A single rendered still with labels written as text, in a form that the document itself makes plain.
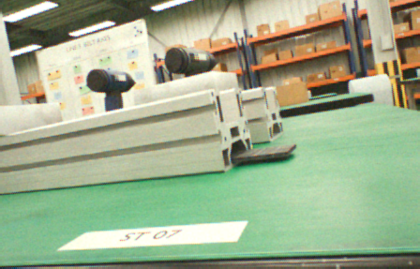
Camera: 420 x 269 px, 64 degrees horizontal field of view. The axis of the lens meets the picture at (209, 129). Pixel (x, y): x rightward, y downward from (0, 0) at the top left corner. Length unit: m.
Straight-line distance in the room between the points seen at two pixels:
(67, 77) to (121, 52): 0.79
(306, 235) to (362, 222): 0.03
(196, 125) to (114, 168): 0.12
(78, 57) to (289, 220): 4.12
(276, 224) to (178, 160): 0.20
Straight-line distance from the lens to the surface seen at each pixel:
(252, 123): 0.53
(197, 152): 0.35
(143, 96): 0.60
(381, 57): 6.21
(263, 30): 10.29
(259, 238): 0.17
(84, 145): 0.44
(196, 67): 0.79
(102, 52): 4.05
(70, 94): 4.32
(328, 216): 0.18
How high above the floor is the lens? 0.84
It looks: 3 degrees down
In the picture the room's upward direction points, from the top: 11 degrees counter-clockwise
